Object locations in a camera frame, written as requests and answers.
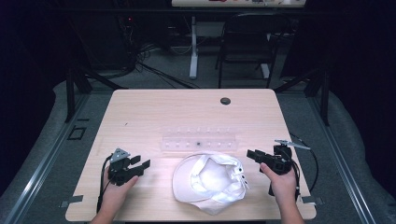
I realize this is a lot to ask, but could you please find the white cap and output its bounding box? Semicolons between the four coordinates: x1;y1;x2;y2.
172;151;250;217

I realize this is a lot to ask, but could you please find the black metal stand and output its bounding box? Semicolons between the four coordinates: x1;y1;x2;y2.
64;63;129;123
273;66;331;127

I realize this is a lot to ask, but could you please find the person's right hand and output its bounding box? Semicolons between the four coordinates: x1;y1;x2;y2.
259;161;301;216

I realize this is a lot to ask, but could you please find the black cable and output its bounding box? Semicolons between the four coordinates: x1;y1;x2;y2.
289;133;319;200
96;153;114;214

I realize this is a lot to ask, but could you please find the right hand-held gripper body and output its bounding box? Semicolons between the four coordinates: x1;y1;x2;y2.
257;139;312;175

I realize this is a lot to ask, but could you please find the bundle of black cables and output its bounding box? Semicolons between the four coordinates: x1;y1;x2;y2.
116;12;200;90

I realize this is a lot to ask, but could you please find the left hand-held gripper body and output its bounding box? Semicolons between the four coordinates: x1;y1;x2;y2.
107;147;138;187

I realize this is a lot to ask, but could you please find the clear acrylic rack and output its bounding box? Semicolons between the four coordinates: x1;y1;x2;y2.
161;125;239;153

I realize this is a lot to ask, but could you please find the grey tape strip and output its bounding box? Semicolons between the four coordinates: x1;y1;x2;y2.
301;195;325;206
59;194;84;209

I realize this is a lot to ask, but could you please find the black chair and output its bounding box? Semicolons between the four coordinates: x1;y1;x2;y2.
214;12;292;90

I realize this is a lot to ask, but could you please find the person's left hand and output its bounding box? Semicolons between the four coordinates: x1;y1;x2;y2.
98;167;139;222

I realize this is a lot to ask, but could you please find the white desk leg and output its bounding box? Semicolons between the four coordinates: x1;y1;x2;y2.
189;16;200;80

